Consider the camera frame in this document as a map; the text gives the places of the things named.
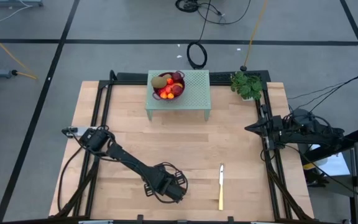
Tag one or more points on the white board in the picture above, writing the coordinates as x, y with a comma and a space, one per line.
334, 165

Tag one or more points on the mint green perforated riser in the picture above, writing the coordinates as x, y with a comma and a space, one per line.
197, 93

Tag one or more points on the purple plastic colander bowl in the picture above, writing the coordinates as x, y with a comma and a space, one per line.
157, 92

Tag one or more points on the black aluminium table frame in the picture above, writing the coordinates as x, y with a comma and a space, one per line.
225, 77

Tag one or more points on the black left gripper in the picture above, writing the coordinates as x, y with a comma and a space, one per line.
162, 179

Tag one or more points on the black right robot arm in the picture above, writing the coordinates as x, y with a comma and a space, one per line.
315, 133

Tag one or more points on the green potted plant white pot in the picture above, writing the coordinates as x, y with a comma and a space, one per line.
247, 87

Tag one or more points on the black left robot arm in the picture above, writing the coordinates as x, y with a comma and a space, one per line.
126, 158

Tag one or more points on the dark red apple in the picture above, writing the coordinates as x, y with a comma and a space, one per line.
176, 76

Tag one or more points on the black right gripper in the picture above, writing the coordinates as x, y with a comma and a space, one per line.
275, 127

